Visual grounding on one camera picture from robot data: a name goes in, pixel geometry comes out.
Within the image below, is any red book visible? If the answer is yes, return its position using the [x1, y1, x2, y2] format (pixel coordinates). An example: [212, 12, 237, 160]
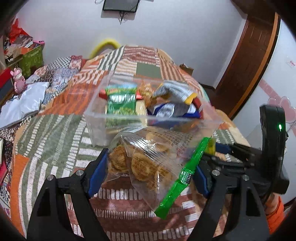
[0, 161, 8, 184]

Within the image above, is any green storage box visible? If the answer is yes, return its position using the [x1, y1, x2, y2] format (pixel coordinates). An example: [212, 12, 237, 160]
[8, 45, 44, 79]

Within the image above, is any clear plastic storage bin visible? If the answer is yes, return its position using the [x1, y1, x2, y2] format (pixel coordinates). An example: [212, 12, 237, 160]
[84, 72, 222, 147]

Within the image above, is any red shoe box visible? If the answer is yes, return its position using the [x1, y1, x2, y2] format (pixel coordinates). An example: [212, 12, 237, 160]
[0, 68, 14, 103]

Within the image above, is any checkered patchwork blanket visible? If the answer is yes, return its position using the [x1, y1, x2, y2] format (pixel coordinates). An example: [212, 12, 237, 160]
[1, 55, 83, 209]

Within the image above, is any small cardboard box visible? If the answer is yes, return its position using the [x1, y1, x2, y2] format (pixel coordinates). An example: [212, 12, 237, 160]
[179, 63, 194, 76]

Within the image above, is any white wardrobe sliding door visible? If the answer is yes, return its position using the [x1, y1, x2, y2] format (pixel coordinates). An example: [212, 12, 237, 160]
[234, 21, 295, 203]

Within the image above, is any blue white snack bag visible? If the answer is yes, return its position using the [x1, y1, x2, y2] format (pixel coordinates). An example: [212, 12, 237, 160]
[147, 102, 201, 118]

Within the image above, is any cracker bag green zip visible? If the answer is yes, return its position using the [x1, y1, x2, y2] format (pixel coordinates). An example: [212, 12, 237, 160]
[107, 126, 215, 219]

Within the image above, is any toast bread clear pack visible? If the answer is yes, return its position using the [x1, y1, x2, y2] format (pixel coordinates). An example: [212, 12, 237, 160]
[135, 100, 147, 126]

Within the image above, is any yellow foam arch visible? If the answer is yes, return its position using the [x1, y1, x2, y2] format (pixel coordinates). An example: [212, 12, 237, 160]
[89, 38, 121, 59]

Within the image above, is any spicy cube snack green label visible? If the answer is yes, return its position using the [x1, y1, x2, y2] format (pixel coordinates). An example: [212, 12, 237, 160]
[105, 83, 140, 128]

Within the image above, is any small black wall monitor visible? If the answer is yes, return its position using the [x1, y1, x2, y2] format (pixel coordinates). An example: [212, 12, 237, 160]
[103, 0, 140, 13]

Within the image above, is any pink plush toy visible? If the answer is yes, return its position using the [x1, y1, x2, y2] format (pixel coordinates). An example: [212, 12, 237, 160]
[10, 68, 27, 95]

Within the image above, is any red plastic bag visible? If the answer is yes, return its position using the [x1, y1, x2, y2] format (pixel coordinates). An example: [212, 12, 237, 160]
[8, 18, 29, 44]

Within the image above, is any red snack bag white label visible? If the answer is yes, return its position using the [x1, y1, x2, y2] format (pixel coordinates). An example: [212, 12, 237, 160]
[192, 97, 204, 119]

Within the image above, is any brown wooden door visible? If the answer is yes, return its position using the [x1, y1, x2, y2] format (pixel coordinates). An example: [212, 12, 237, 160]
[211, 1, 280, 119]

